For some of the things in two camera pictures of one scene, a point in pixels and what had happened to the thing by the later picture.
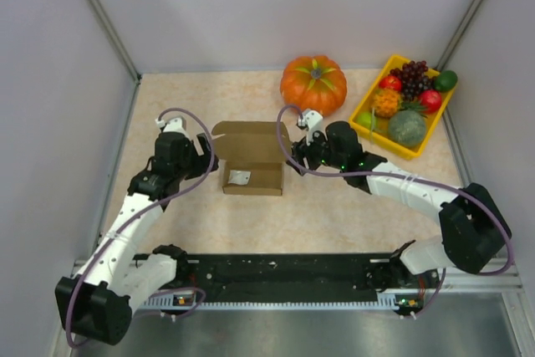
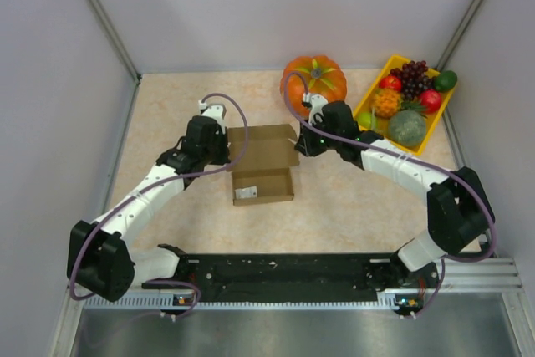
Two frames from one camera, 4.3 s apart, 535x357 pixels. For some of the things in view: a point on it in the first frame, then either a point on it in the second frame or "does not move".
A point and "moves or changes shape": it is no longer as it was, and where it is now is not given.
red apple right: (430, 99) does not move
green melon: (407, 128) does not move
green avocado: (445, 80) does not move
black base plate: (297, 274) does not move
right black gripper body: (318, 153) → (316, 144)
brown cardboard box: (252, 146) moves or changes shape
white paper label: (239, 177) → (250, 192)
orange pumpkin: (313, 83) does not move
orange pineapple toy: (385, 102) does not move
